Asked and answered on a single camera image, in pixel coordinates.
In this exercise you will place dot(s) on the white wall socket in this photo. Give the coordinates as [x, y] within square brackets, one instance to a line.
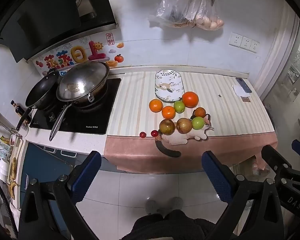
[245, 43]
[235, 39]
[255, 46]

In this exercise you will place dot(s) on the person's dark fleece pants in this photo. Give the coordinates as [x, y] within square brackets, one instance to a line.
[165, 226]

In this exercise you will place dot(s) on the cluttered side shelf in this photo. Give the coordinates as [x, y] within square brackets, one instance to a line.
[2, 155]

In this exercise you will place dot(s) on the dark small mandarin orange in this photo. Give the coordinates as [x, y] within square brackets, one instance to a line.
[199, 112]

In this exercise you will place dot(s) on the red cherry tomato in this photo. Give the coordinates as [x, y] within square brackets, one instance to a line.
[154, 133]
[142, 134]

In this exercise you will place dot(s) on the dark sauce bottle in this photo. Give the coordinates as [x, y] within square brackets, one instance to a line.
[18, 110]

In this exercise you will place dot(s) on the black glass cooktop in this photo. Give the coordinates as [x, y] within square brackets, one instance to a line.
[95, 120]

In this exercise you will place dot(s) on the grey fuzzy slipper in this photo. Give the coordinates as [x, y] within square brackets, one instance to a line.
[176, 203]
[152, 206]

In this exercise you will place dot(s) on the small brown card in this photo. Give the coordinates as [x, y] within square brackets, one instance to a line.
[245, 100]

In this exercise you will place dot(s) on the stainless steel wok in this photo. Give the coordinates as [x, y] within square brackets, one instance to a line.
[83, 81]

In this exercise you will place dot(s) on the dark brown round fruit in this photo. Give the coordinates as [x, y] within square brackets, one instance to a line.
[167, 127]

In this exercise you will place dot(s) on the clear plastic bag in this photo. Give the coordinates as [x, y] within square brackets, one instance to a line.
[175, 7]

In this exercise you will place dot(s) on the oval floral plate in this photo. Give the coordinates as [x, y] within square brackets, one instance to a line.
[168, 85]

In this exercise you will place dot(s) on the plastic bag of eggs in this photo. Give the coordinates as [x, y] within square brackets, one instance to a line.
[210, 17]

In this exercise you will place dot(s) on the blue cabinet door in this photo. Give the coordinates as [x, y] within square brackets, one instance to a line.
[47, 170]

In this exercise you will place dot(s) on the light brown round fruit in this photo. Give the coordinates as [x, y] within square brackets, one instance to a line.
[184, 125]

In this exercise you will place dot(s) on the blue smartphone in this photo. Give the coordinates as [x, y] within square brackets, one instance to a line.
[243, 84]

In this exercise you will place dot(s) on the black frying pan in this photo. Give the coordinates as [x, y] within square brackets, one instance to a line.
[41, 90]

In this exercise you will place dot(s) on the colourful wall sticker set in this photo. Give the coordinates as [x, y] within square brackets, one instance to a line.
[77, 56]

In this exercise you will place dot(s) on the white paper sheet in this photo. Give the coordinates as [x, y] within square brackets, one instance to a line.
[237, 90]

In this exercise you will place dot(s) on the white door frame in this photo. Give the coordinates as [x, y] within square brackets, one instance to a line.
[277, 55]

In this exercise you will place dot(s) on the striped cat print table mat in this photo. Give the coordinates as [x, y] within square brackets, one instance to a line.
[130, 110]

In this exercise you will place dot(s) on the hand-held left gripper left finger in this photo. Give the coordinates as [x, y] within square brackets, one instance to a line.
[87, 175]

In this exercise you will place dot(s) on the large orange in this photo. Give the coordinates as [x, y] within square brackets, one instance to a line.
[190, 99]

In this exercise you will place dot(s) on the green apple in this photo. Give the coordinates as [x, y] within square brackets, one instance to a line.
[198, 122]
[179, 106]

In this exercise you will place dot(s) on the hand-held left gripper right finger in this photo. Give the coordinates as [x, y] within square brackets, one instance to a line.
[217, 177]

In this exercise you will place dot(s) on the black range hood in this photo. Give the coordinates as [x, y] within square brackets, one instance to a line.
[40, 12]

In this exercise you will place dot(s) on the frosted glass door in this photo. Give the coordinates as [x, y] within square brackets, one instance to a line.
[290, 80]

